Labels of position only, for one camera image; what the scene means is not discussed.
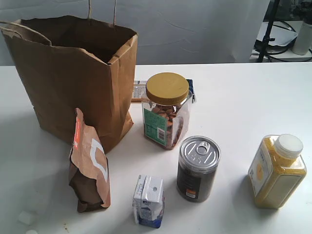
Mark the dark can with pull tab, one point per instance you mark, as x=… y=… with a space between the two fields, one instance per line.
x=198 y=160

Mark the large brown paper bag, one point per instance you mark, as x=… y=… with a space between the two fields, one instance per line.
x=69 y=62

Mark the almond jar with yellow lid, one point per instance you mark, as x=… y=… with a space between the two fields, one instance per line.
x=166 y=109

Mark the flat box behind jar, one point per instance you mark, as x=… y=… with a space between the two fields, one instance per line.
x=139 y=90

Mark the small white blue carton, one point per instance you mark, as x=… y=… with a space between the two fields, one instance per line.
x=148 y=201

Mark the brown kraft coffee pouch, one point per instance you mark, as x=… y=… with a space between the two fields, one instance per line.
x=88 y=170

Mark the yellow grain bottle white cap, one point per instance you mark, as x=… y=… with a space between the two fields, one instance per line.
x=276 y=170

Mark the white cylinder in background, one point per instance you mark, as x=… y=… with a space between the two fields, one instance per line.
x=303 y=40

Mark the black tripod stand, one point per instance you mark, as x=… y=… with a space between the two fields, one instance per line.
x=266 y=38

